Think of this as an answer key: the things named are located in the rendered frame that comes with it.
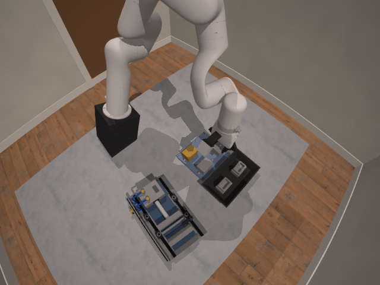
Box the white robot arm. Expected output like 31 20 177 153
103 0 247 134

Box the yellow-brown block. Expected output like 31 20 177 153
182 144 198 162

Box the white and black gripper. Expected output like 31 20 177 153
208 120 239 154

